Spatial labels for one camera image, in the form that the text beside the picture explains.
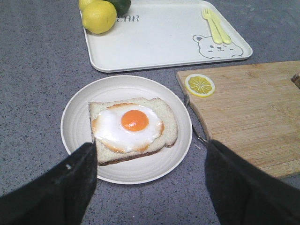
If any yellow lemon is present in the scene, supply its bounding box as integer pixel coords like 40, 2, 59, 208
82, 0, 117, 34
78, 0, 96, 12

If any wooden cutting board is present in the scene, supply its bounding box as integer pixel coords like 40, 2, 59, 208
176, 61, 300, 178

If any lemon slice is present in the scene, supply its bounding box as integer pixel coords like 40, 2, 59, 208
185, 74, 215, 98

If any white bear tray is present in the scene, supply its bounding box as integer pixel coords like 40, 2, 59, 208
84, 0, 253, 73

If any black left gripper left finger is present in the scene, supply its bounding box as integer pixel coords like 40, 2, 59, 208
0, 142, 97, 225

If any green lime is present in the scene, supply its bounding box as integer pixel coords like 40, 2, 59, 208
109, 0, 131, 15

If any fried egg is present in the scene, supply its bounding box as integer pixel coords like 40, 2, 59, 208
91, 103, 165, 153

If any metal cutting board handle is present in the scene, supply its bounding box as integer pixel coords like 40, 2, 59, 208
184, 94, 208, 146

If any yellow plastic knife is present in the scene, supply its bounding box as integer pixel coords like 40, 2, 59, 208
209, 9, 232, 45

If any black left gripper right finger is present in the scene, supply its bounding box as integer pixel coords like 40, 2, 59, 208
205, 140, 300, 225

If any bread slice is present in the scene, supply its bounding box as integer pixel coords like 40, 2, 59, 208
291, 73, 300, 89
89, 97, 178, 166

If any yellow plastic fork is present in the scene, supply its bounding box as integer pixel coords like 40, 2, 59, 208
202, 8, 223, 44

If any white round plate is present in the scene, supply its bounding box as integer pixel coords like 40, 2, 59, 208
60, 75, 192, 185

